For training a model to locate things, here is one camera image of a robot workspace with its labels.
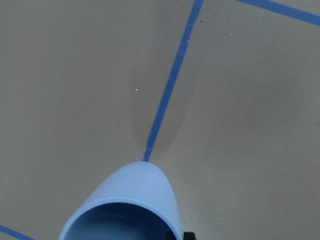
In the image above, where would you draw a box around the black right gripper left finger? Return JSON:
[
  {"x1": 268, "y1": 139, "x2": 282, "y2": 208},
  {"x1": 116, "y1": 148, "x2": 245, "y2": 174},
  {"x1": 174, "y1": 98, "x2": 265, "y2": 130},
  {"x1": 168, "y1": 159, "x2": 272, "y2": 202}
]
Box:
[{"x1": 166, "y1": 231, "x2": 175, "y2": 240}]

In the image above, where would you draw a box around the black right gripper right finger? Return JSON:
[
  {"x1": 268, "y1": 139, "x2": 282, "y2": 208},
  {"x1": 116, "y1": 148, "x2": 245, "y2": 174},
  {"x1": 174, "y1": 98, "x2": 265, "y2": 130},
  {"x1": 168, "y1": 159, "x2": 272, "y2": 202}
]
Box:
[{"x1": 183, "y1": 231, "x2": 195, "y2": 240}]

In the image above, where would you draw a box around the light blue plastic cup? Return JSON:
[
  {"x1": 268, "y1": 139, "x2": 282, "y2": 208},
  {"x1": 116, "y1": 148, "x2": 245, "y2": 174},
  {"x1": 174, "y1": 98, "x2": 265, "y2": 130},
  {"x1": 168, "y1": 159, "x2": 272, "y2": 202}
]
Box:
[{"x1": 59, "y1": 161, "x2": 184, "y2": 240}]

